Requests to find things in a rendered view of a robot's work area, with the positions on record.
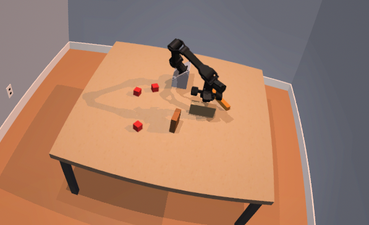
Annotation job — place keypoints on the orange long flat bar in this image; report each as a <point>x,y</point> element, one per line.
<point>223,102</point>

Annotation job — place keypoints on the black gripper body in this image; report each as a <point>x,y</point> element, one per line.
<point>195,91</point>

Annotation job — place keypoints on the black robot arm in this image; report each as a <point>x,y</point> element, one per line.
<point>207,73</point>

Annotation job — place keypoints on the small red cube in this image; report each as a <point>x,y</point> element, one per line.
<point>137,91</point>
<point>137,126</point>
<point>154,87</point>

